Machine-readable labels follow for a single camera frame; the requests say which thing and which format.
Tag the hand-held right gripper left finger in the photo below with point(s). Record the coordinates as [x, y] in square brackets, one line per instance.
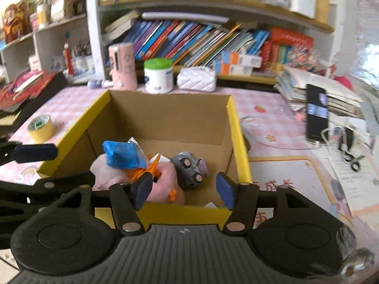
[143, 189]

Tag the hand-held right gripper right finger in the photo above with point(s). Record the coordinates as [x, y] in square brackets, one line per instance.
[226, 192]

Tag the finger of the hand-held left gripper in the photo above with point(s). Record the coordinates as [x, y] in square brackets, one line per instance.
[35, 152]
[59, 182]

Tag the pink chick plush toy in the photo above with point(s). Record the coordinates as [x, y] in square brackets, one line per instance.
[164, 177]

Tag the blue toy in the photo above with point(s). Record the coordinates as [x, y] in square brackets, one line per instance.
[121, 153]

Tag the pink pig plush toy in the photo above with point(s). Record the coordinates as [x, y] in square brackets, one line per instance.
[103, 174]

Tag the grey toy car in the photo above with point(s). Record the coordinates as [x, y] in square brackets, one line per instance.
[185, 168]

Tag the yellow cardboard box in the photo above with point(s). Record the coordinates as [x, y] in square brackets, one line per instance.
[165, 115]

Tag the yellow tape roll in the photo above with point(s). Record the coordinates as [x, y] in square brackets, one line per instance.
[44, 133]

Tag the stack of red papers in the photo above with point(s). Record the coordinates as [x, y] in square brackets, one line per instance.
[38, 85]

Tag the beige card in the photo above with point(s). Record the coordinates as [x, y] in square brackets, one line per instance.
[28, 82]

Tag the black piano keyboard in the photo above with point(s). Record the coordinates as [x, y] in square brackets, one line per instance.
[56, 81]

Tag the white and red box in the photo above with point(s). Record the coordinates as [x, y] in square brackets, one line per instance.
[34, 63]

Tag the small printed pen holder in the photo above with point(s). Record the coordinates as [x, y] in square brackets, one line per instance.
[59, 64]
[84, 63]

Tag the small clear bottle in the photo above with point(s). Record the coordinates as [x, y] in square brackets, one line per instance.
[99, 84]

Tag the red and white bottle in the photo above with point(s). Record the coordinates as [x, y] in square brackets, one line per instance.
[68, 59]

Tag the white jar green lid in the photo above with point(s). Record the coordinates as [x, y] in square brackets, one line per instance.
[158, 80]

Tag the white quilted pouch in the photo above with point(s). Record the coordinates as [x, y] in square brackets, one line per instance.
[195, 80]

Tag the black smartphone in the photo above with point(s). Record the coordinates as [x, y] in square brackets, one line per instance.
[316, 115]

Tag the pink cylinder device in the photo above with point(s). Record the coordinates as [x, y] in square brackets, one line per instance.
[124, 71]

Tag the stack of magazines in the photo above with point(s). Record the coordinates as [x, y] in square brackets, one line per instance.
[293, 88]

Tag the orange and white carton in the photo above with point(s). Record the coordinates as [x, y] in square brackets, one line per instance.
[242, 59]
[232, 68]

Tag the loose white paper sheets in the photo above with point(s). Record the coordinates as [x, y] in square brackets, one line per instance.
[355, 183]

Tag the black scissors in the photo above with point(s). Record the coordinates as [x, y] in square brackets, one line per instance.
[353, 162]

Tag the white bookshelf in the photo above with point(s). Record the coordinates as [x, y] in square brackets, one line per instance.
[94, 35]

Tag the fortune god figurine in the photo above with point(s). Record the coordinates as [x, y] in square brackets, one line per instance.
[16, 22]

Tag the black charger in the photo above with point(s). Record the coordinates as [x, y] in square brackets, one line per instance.
[348, 139]

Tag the white plastic jar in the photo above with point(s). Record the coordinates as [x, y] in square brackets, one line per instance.
[43, 14]

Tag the stacked grey books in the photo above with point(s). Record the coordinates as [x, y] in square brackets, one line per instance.
[121, 25]

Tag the colourful paper craft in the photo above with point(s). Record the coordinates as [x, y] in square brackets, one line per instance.
[300, 56]

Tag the row of leaning books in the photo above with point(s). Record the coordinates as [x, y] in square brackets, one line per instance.
[183, 38]

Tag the red boxed book set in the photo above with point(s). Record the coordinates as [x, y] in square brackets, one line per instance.
[287, 44]

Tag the lavender flat case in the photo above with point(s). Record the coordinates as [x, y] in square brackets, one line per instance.
[183, 17]

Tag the pink wall poster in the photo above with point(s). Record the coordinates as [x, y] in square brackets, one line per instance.
[367, 20]

